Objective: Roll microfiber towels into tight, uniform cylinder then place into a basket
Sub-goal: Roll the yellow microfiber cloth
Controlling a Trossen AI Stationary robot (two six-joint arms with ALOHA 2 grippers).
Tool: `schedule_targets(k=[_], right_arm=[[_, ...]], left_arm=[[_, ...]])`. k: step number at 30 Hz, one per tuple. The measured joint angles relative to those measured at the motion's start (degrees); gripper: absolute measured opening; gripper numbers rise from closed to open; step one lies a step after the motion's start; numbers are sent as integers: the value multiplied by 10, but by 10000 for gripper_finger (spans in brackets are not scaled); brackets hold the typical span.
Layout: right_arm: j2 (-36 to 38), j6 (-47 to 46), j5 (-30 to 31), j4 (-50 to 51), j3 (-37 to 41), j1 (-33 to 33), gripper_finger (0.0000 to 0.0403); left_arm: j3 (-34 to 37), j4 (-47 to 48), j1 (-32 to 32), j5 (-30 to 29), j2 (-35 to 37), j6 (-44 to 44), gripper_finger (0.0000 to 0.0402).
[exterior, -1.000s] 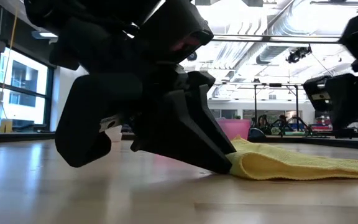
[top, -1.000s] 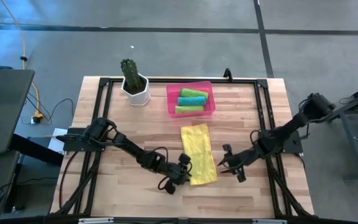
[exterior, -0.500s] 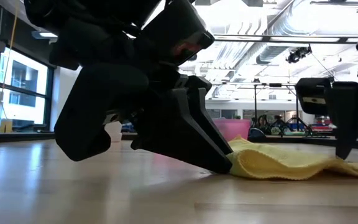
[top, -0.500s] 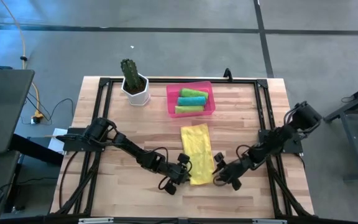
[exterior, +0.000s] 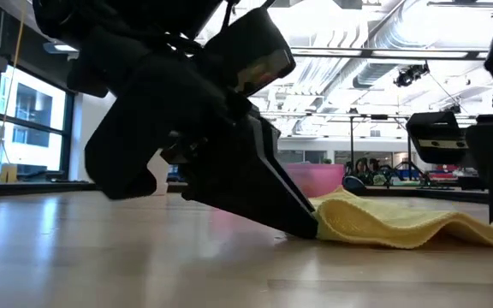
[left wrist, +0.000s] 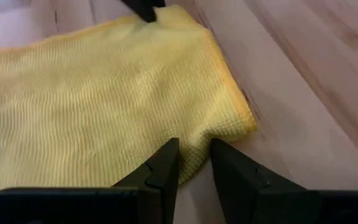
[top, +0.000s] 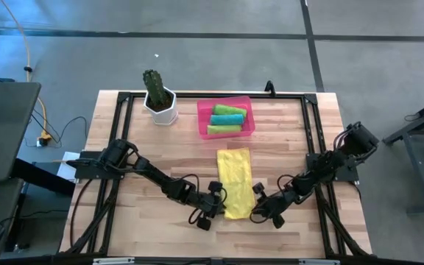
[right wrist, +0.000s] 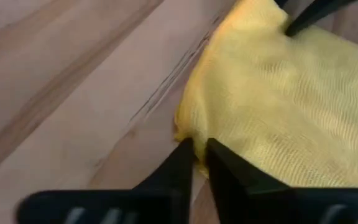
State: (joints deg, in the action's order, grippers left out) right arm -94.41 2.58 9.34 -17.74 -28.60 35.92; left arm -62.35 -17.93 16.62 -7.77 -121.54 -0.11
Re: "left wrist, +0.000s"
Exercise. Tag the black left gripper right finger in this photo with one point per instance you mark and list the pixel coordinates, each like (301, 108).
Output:
(247, 193)

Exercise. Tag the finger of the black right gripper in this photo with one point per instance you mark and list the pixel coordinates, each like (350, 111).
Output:
(145, 9)

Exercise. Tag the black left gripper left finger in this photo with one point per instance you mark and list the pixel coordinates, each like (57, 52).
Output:
(160, 180)

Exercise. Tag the yellow microfiber towel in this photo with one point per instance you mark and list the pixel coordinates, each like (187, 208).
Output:
(89, 102)

